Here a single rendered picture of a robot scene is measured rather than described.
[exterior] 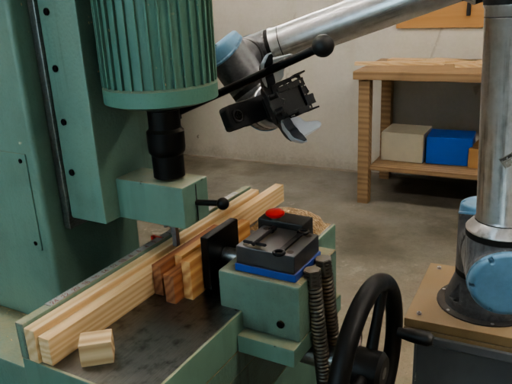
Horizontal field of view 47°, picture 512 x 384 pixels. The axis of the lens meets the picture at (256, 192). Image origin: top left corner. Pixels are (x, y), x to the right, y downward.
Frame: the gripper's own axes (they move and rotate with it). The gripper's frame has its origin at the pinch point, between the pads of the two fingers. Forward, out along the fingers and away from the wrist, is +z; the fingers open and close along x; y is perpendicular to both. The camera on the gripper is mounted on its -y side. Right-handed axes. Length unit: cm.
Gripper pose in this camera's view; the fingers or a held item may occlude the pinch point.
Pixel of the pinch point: (283, 99)
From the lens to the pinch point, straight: 95.1
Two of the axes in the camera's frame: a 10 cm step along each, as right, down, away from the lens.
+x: 3.9, 9.1, 1.1
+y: 9.1, -4.0, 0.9
